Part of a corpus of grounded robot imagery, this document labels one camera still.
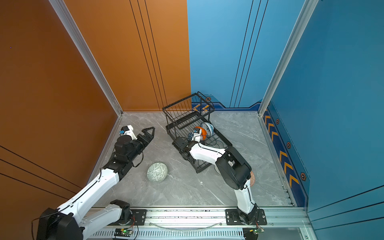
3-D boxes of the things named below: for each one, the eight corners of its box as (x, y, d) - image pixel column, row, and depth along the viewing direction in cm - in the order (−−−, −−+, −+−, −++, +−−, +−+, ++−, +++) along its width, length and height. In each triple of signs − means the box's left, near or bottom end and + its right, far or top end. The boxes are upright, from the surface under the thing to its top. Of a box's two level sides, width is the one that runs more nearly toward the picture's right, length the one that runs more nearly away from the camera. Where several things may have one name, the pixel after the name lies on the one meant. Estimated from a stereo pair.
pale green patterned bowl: (147, 182, 86) (145, 180, 83) (150, 165, 93) (149, 162, 90) (166, 182, 86) (165, 180, 83) (168, 165, 93) (167, 162, 90)
